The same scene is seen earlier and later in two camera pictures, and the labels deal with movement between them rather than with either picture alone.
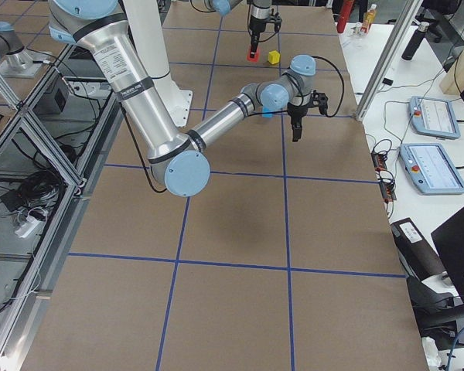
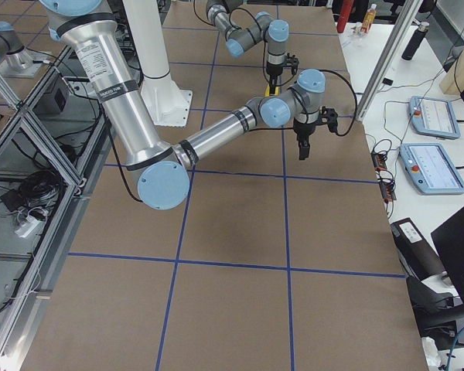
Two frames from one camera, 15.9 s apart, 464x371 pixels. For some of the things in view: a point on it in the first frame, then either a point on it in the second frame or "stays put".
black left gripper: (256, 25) → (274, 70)
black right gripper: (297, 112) → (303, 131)
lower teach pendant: (430, 169) stays put
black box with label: (415, 251) stays put
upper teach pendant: (434, 117) stays put
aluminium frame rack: (42, 161) stays put
